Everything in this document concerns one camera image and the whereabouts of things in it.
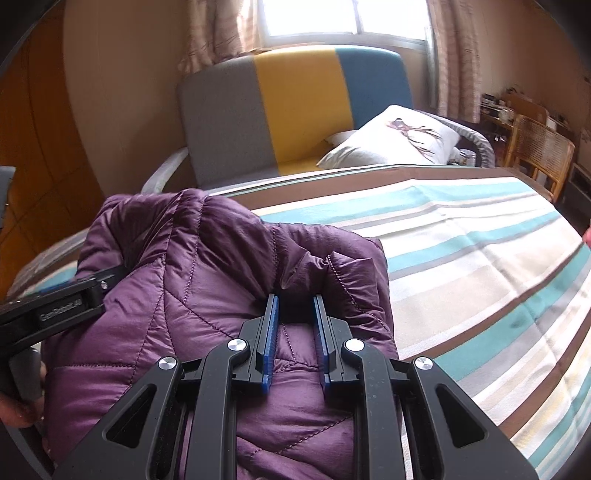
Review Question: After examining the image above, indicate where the plain wooden chair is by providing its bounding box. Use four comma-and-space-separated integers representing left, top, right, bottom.
503, 93, 550, 125

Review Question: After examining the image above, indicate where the purple quilted jacket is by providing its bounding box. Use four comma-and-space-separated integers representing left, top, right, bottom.
41, 188, 400, 480

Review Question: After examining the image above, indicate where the white bed side rail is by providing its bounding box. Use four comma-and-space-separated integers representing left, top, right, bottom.
141, 148, 192, 195

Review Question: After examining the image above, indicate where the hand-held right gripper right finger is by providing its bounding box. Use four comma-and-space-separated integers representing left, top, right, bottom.
311, 294, 540, 480

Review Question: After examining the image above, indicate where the grey yellow blue headboard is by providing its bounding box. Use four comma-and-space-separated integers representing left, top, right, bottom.
178, 45, 414, 190

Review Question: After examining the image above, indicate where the white printed pillow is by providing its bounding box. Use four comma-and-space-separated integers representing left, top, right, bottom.
316, 105, 460, 168

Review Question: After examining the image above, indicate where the window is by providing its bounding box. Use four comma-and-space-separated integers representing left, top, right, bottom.
252, 0, 432, 51

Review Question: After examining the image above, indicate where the cluttered wooden desk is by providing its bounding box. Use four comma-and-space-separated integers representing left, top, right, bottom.
480, 85, 578, 141

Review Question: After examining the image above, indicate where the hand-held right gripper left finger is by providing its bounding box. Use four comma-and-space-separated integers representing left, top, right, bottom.
53, 293, 281, 480

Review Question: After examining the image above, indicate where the grey flat panel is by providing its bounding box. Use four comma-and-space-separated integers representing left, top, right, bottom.
0, 166, 17, 223

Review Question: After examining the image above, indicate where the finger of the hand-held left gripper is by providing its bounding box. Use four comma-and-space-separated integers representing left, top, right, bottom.
34, 265, 129, 306

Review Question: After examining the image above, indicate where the wooden wardrobe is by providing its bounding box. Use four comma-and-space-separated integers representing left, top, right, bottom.
0, 4, 105, 287

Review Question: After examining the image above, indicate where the grey striped cushion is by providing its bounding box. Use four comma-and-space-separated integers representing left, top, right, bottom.
429, 113, 497, 167

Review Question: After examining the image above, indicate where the patterned beige curtain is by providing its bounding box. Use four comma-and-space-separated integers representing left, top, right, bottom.
425, 0, 483, 123
178, 0, 259, 75

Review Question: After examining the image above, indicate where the striped bed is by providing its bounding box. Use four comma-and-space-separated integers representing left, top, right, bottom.
4, 164, 591, 480

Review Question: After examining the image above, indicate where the cane back wooden chair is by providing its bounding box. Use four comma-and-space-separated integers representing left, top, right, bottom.
503, 114, 576, 202

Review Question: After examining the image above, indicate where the person's left hand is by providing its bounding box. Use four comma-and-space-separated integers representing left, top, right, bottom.
0, 362, 48, 429

